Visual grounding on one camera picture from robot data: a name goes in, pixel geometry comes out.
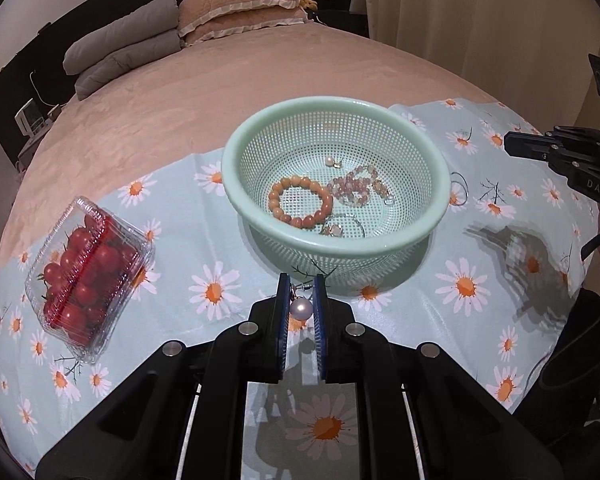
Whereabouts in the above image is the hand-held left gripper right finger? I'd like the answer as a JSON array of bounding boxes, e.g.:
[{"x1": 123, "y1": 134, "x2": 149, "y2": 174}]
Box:
[{"x1": 312, "y1": 274, "x2": 563, "y2": 480}]

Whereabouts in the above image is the grey pillow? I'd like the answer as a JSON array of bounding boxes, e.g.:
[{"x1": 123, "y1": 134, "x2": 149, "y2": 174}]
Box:
[
  {"x1": 62, "y1": 0, "x2": 181, "y2": 75},
  {"x1": 75, "y1": 30, "x2": 183, "y2": 101}
]

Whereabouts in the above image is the thin silver ring bangle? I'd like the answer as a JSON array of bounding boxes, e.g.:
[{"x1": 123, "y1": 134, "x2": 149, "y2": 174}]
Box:
[{"x1": 449, "y1": 171, "x2": 469, "y2": 207}]

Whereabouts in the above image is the brown wooden bead bracelet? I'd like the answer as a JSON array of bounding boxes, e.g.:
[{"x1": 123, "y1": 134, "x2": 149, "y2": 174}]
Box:
[{"x1": 268, "y1": 174, "x2": 335, "y2": 229}]

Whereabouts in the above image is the cream curtain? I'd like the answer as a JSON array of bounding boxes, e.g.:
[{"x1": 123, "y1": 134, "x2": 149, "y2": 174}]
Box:
[{"x1": 355, "y1": 0, "x2": 600, "y2": 126}]

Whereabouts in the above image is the light blue daisy cloth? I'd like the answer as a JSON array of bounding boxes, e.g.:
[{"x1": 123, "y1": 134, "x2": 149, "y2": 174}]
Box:
[{"x1": 0, "y1": 97, "x2": 600, "y2": 480}]

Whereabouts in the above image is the beige frilled pillow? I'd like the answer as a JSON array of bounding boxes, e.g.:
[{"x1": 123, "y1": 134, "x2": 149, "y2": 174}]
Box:
[
  {"x1": 177, "y1": 0, "x2": 311, "y2": 38},
  {"x1": 180, "y1": 7, "x2": 311, "y2": 51}
]

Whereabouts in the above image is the white cable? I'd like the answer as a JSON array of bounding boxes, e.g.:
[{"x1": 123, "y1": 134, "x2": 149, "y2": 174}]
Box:
[{"x1": 29, "y1": 71, "x2": 56, "y2": 111}]

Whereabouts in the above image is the clear box of cherry tomatoes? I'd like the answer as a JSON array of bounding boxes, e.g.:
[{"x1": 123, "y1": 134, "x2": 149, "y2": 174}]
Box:
[{"x1": 25, "y1": 196, "x2": 157, "y2": 365}]

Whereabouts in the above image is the small white bedside device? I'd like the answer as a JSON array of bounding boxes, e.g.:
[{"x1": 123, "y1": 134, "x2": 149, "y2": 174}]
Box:
[{"x1": 14, "y1": 99, "x2": 48, "y2": 136}]

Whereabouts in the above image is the black headboard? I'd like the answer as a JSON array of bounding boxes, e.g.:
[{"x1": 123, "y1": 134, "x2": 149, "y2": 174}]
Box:
[{"x1": 0, "y1": 0, "x2": 371, "y2": 161}]

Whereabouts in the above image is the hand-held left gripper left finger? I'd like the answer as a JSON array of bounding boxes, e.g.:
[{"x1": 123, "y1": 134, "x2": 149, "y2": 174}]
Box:
[{"x1": 35, "y1": 272, "x2": 293, "y2": 480}]

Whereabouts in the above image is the beige bed blanket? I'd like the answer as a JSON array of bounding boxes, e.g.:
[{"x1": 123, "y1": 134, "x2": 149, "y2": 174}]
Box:
[{"x1": 0, "y1": 22, "x2": 531, "y2": 281}]

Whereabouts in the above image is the green plastic colander basket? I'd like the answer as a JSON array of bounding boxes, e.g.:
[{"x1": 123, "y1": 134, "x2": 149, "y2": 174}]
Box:
[{"x1": 221, "y1": 96, "x2": 452, "y2": 288}]

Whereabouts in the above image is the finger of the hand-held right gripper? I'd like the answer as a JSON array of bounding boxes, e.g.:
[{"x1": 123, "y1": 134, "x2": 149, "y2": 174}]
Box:
[{"x1": 504, "y1": 127, "x2": 576, "y2": 166}]

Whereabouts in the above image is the dark bedside table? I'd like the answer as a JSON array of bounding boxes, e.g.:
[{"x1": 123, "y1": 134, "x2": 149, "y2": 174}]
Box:
[{"x1": 305, "y1": 5, "x2": 371, "y2": 38}]

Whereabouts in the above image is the pink bead bracelet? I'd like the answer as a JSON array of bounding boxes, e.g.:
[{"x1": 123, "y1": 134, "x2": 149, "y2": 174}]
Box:
[{"x1": 327, "y1": 165, "x2": 381, "y2": 207}]

